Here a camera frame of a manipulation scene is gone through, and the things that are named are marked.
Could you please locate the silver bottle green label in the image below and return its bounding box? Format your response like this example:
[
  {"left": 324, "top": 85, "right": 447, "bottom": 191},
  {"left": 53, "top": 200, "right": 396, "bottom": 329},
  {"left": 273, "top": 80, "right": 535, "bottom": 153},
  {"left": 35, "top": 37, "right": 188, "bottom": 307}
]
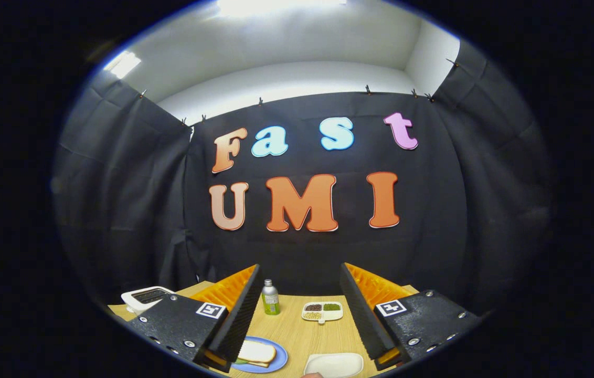
[{"left": 261, "top": 279, "right": 281, "bottom": 316}]

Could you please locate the blue round plate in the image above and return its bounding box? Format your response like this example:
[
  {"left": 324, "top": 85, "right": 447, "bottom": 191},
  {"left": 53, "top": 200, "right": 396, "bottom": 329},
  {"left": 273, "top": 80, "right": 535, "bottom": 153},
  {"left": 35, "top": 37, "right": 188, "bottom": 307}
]
[{"left": 231, "top": 336, "right": 288, "bottom": 374}]

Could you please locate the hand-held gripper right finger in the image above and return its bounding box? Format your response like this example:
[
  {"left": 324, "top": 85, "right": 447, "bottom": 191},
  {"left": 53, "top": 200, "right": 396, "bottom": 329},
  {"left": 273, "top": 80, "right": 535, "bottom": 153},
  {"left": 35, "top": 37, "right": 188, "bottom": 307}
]
[{"left": 339, "top": 262, "right": 485, "bottom": 372}]

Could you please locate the white divided dish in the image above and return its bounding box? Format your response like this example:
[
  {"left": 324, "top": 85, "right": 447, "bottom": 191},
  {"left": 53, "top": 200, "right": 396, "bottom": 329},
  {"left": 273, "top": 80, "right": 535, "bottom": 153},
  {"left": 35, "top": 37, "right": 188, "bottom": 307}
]
[{"left": 301, "top": 301, "right": 344, "bottom": 324}]

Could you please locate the toasted bread slice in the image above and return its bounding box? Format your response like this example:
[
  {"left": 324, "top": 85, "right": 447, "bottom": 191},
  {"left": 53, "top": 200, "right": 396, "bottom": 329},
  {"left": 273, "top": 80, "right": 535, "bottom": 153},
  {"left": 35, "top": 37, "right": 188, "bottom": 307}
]
[{"left": 238, "top": 340, "right": 277, "bottom": 364}]

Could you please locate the white toaster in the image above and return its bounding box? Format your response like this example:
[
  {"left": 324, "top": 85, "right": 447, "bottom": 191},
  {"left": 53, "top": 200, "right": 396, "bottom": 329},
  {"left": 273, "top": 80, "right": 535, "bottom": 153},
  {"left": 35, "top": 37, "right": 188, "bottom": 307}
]
[{"left": 121, "top": 286, "right": 177, "bottom": 316}]

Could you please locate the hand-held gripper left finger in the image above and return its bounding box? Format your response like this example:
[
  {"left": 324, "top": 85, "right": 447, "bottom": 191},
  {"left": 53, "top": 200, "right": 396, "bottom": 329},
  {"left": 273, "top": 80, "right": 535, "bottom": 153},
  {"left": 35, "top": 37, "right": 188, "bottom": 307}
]
[{"left": 126, "top": 264, "right": 264, "bottom": 373}]

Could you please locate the black backdrop cloth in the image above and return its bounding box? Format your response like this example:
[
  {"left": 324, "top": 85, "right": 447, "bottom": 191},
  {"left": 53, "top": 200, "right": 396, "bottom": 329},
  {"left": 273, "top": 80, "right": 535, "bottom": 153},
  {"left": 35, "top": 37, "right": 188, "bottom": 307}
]
[{"left": 53, "top": 39, "right": 552, "bottom": 318}]

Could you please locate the white square plate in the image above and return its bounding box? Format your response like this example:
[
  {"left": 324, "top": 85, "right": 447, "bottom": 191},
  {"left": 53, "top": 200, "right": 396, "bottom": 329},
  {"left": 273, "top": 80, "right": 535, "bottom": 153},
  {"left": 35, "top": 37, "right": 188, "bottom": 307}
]
[{"left": 303, "top": 353, "right": 364, "bottom": 378}]

